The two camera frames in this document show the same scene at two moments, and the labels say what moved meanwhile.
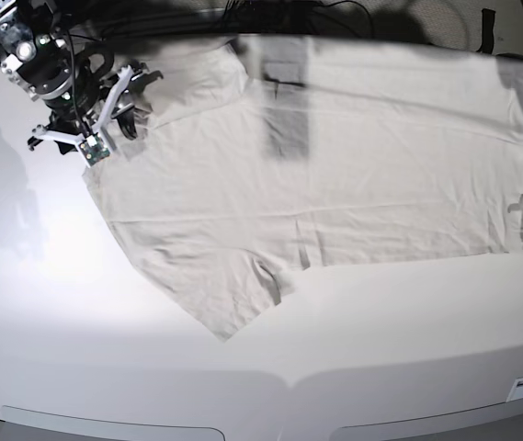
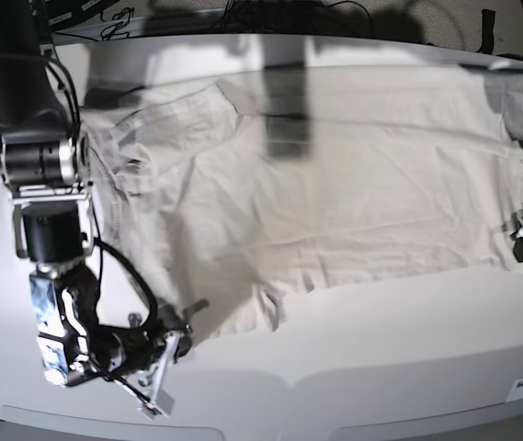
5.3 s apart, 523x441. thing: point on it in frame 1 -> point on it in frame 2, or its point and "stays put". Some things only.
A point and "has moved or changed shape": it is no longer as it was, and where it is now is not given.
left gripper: (92, 115) -> (145, 348)
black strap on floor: (487, 36) stays put
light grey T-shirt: (255, 155) has moved or changed shape
